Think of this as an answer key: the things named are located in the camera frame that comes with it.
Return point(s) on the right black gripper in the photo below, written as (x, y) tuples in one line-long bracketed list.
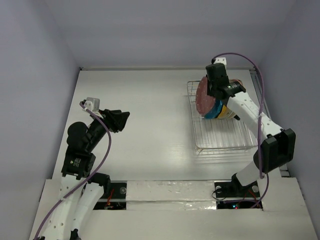
[(236, 117)]

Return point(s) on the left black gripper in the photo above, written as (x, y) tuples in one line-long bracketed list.
[(115, 119)]

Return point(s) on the pink dotted plate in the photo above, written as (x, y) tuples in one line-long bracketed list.
[(203, 102)]

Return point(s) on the blue dotted plate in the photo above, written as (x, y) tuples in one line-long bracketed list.
[(215, 111)]

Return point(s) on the yellow dotted plate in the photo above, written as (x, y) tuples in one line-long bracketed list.
[(222, 110)]

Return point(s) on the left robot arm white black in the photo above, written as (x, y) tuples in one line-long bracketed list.
[(81, 186)]

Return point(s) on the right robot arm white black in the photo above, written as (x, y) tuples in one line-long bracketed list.
[(275, 144)]

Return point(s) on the white plate red rim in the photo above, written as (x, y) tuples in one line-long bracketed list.
[(240, 82)]

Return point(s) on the white patterned plate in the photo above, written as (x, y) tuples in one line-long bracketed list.
[(227, 114)]

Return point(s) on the clear drip tray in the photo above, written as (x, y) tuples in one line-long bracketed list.
[(222, 139)]

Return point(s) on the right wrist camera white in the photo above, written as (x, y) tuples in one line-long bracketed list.
[(219, 60)]

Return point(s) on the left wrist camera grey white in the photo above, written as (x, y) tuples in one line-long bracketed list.
[(91, 103)]

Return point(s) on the wire dish rack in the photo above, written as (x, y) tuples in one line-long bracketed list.
[(191, 90)]

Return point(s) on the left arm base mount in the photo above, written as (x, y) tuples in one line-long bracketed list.
[(115, 199)]

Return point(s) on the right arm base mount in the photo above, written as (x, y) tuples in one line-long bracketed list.
[(227, 196)]

